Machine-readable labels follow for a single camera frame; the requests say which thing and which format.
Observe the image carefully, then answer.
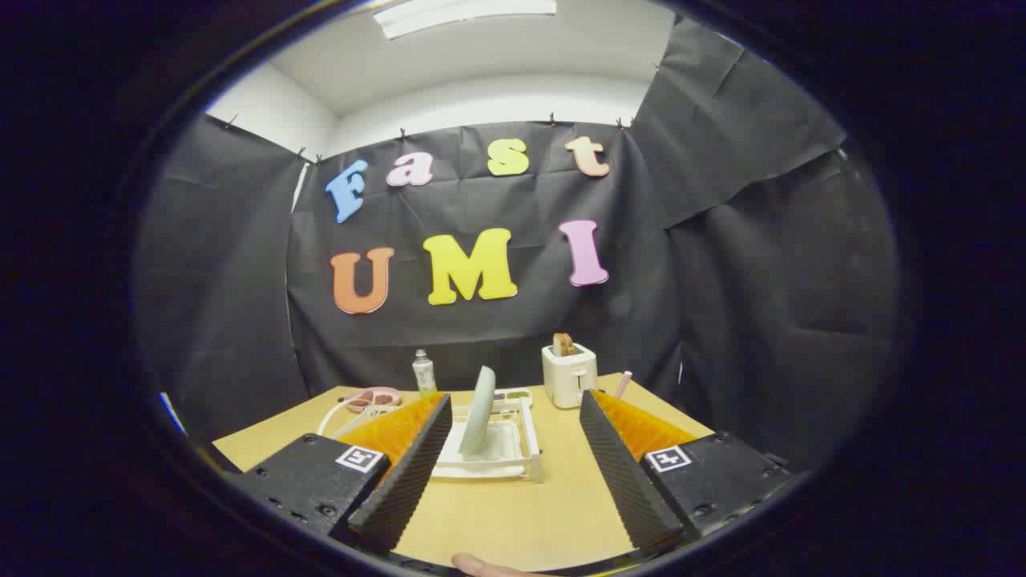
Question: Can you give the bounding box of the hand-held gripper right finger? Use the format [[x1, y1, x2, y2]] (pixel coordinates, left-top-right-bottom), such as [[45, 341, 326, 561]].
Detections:
[[579, 389, 790, 555]]

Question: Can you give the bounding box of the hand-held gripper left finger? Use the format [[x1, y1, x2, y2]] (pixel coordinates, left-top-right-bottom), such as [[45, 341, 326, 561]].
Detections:
[[232, 391, 454, 558]]

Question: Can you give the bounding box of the white wire dish rack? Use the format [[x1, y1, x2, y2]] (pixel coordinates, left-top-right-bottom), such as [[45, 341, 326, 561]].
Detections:
[[317, 389, 544, 483]]

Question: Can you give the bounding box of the pale green plate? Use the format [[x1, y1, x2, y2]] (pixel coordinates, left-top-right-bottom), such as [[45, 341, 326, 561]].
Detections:
[[458, 365, 498, 458]]

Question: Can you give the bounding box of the small pink plate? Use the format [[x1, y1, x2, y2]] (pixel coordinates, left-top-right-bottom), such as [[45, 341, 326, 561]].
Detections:
[[346, 387, 403, 414]]

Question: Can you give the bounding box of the clear bottle with green liquid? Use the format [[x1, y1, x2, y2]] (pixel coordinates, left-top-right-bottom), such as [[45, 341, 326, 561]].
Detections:
[[412, 349, 438, 399]]

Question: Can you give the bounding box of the white toaster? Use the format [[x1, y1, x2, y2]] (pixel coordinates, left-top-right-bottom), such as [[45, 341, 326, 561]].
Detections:
[[542, 343, 599, 410]]

